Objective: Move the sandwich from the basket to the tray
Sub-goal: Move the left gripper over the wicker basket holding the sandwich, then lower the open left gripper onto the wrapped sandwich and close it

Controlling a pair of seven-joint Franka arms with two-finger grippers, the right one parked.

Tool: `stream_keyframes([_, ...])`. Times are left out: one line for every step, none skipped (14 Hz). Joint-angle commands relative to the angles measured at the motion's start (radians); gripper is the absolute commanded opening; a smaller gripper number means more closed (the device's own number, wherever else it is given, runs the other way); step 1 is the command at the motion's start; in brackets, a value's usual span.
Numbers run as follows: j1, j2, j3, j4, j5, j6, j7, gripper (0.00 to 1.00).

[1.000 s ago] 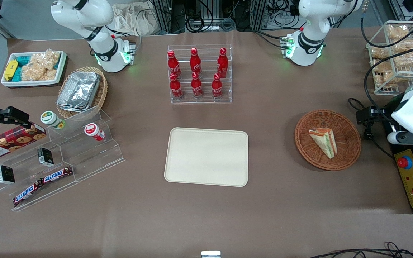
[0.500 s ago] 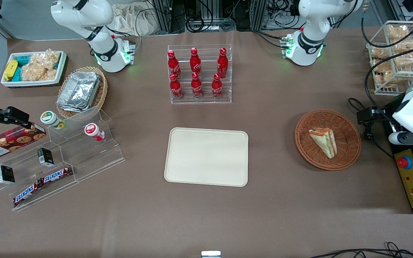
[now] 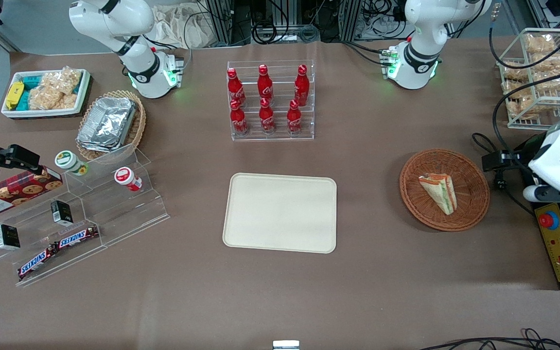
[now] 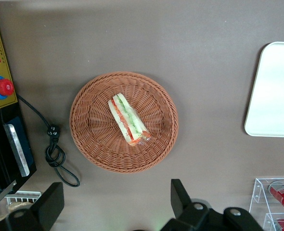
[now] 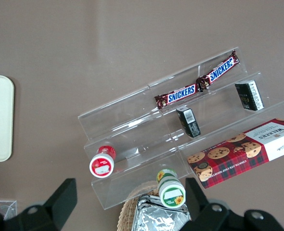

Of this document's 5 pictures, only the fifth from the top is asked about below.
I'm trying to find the silver foil container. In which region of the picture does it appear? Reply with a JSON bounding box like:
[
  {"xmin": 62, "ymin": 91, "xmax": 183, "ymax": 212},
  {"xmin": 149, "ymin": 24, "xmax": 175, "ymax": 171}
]
[{"xmin": 131, "ymin": 194, "xmax": 192, "ymax": 231}]

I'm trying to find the clear acrylic riser holding snacks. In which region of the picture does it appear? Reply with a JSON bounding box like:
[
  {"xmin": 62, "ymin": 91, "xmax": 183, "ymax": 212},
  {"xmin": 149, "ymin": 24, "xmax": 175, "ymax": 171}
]
[{"xmin": 148, "ymin": 47, "xmax": 284, "ymax": 191}]

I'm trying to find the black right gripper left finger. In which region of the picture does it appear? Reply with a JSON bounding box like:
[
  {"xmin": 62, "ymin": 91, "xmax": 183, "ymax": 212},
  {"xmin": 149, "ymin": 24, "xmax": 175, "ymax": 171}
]
[{"xmin": 0, "ymin": 178, "xmax": 78, "ymax": 231}]

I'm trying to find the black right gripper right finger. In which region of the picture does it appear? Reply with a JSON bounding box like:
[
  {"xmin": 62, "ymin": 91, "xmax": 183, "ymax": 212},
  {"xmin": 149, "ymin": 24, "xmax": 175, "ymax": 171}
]
[{"xmin": 180, "ymin": 178, "xmax": 284, "ymax": 231}]

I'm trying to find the red lid small jar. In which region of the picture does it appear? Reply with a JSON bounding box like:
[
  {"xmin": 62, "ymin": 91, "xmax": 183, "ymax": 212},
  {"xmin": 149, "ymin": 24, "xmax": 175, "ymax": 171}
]
[{"xmin": 89, "ymin": 144, "xmax": 116, "ymax": 179}]

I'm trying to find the clear acrylic riser holding jars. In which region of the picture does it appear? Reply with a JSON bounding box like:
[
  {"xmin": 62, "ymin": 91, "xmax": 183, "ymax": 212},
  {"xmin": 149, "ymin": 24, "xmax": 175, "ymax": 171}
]
[{"xmin": 77, "ymin": 84, "xmax": 190, "ymax": 210}]

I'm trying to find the small black box with barcode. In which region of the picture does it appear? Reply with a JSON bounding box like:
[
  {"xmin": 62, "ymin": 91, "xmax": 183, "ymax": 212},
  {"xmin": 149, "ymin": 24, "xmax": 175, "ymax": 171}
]
[{"xmin": 176, "ymin": 107, "xmax": 202, "ymax": 138}]

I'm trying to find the clear plastic box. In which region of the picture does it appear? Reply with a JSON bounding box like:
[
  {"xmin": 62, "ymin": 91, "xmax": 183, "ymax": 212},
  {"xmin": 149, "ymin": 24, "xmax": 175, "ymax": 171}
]
[{"xmin": 0, "ymin": 199, "xmax": 18, "ymax": 221}]

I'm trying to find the Snickers chocolate bar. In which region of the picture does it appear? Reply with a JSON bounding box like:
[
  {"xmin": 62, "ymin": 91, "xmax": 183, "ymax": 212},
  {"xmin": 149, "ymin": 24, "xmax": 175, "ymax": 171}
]
[
  {"xmin": 154, "ymin": 84, "xmax": 198, "ymax": 109},
  {"xmin": 196, "ymin": 50, "xmax": 240, "ymax": 93}
]

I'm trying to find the small black chocolate box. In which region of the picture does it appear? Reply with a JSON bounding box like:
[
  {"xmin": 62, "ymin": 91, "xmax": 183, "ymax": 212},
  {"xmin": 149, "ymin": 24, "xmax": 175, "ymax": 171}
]
[{"xmin": 235, "ymin": 79, "xmax": 265, "ymax": 111}]

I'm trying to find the wicker basket holding foil container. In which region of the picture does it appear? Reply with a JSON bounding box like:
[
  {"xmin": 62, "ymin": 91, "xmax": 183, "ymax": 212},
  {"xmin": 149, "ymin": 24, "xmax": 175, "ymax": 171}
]
[{"xmin": 117, "ymin": 181, "xmax": 162, "ymax": 231}]

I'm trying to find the green lid sunflower jar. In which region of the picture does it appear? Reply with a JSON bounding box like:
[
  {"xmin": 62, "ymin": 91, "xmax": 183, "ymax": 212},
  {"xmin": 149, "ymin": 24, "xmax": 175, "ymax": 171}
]
[{"xmin": 156, "ymin": 169, "xmax": 186, "ymax": 208}]

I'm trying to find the Walkers red tartan cookie box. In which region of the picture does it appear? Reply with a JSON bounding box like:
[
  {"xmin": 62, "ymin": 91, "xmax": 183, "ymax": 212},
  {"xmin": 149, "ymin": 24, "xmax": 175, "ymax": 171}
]
[{"xmin": 187, "ymin": 118, "xmax": 284, "ymax": 189}]

